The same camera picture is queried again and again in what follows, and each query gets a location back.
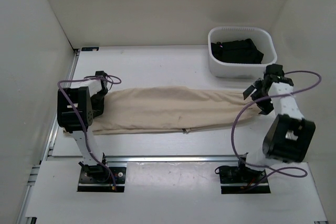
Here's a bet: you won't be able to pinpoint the black trousers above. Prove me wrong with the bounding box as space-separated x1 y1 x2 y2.
211 38 264 64

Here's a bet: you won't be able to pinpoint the black corner bracket label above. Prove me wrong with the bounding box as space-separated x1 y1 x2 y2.
81 47 99 51

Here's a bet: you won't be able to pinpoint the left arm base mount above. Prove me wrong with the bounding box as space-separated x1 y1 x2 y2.
77 162 127 193

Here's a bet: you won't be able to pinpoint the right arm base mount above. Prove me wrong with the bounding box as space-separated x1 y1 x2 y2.
215 165 271 195

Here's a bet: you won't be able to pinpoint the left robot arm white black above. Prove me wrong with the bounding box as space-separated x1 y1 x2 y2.
57 71 111 183

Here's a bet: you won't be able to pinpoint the beige trousers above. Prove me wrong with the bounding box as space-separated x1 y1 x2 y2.
91 86 251 135

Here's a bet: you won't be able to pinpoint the white plastic basket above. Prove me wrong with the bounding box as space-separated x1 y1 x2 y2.
207 26 278 79

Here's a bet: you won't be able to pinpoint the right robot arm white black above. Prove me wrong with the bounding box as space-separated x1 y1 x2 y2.
236 64 316 182

